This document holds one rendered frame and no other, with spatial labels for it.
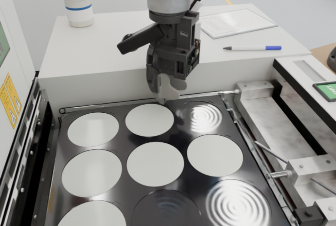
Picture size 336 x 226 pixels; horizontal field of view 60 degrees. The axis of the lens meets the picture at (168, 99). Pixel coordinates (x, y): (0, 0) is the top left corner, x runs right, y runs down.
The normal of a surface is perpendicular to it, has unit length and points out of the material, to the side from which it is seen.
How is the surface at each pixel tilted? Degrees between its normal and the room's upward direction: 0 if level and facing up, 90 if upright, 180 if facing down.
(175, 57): 90
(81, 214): 0
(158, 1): 90
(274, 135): 0
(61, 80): 90
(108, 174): 0
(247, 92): 90
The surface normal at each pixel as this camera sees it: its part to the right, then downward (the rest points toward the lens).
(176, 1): 0.34, 0.57
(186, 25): -0.44, 0.54
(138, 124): 0.00, -0.79
